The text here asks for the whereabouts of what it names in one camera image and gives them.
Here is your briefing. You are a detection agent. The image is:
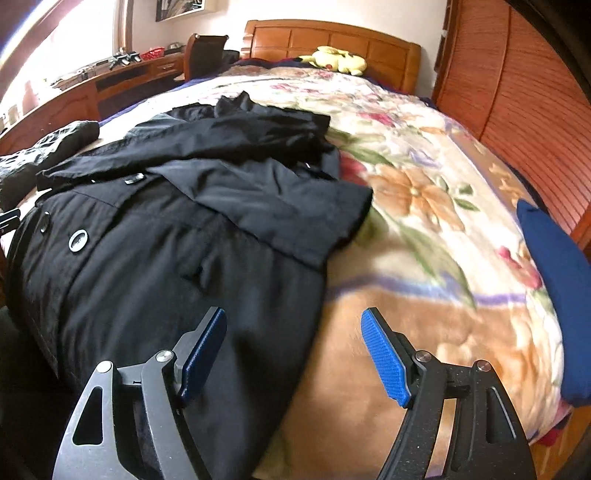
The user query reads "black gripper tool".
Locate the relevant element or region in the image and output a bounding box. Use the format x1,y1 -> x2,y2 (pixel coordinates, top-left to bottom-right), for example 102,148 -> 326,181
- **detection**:
108,50 -> 141,68

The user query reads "wooden chair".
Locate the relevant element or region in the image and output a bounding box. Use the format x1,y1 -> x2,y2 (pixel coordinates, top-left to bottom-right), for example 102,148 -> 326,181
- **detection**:
184,33 -> 229,80

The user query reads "floral blanket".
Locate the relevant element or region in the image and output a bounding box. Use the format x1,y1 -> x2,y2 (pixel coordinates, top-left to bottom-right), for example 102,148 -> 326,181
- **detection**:
28,65 -> 573,480

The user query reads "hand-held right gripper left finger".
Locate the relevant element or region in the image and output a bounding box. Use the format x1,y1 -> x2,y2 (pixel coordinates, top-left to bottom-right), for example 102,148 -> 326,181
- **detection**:
52,307 -> 228,480

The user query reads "black trench coat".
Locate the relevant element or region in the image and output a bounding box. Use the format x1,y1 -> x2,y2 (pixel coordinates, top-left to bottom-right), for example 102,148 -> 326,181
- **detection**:
2,91 -> 374,480

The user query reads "dark puffy jacket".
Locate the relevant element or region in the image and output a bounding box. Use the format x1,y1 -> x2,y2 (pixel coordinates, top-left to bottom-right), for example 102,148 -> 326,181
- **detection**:
0,120 -> 100,210

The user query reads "window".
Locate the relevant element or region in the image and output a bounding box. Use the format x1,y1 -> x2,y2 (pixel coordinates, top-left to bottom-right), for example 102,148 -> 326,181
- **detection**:
0,0 -> 134,107

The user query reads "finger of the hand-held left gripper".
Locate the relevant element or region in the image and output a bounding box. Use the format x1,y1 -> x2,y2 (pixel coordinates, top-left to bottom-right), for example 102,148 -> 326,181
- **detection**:
0,208 -> 23,234

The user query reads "navy blue cushion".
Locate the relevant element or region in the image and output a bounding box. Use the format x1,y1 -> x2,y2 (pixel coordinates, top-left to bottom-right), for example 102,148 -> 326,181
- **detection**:
516,199 -> 591,408

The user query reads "wooden bed headboard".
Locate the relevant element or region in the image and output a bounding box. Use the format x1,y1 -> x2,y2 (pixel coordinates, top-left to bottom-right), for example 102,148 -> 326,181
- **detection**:
240,19 -> 422,95

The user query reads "yellow plush toy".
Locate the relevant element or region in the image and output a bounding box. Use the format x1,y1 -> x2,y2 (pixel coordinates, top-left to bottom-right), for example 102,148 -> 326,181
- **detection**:
298,45 -> 368,77

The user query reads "wooden slatted wardrobe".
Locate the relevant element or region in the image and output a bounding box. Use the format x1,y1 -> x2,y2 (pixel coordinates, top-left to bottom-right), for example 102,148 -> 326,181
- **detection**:
431,0 -> 591,259

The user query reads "wooden desk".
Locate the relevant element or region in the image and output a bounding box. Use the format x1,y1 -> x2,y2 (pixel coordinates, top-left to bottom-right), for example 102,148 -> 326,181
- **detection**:
0,50 -> 190,155

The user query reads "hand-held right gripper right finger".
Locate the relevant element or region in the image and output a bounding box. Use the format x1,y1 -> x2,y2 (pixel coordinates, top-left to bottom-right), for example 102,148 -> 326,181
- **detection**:
361,308 -> 539,480

